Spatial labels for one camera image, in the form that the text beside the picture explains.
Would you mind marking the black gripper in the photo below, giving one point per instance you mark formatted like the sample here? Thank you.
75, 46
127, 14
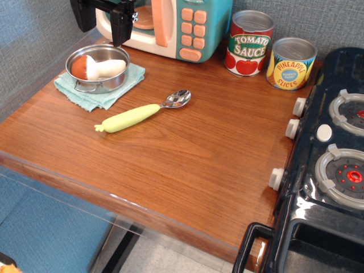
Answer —
121, 17

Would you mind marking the yellow handled metal spoon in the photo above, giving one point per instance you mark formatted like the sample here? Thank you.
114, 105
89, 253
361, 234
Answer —
132, 117

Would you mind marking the grey stove knob top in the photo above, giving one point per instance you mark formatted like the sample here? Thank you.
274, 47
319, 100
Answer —
299, 106

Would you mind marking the grey stove knob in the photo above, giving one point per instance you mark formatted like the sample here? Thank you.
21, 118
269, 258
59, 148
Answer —
292, 128
299, 106
276, 178

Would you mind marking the grey stove knob middle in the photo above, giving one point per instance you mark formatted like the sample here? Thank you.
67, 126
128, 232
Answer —
292, 128

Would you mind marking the grey stove knob bottom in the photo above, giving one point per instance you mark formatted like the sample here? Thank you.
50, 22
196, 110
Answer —
276, 178

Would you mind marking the black toy stove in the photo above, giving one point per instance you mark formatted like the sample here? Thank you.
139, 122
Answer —
318, 223

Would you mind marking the small steel pot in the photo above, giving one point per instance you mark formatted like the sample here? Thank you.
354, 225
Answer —
100, 52

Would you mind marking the plush mushroom toy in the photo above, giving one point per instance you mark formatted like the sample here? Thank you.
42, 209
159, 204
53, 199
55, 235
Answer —
86, 68

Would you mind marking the teal toy microwave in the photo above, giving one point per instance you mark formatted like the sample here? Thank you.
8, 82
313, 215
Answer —
184, 30

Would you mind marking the tomato sauce can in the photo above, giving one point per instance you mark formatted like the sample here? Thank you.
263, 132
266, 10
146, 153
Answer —
250, 35

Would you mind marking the pineapple slices can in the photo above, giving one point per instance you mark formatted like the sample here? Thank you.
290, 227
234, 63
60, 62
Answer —
291, 62

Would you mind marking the orange object at corner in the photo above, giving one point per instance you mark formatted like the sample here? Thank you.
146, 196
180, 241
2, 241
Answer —
8, 265

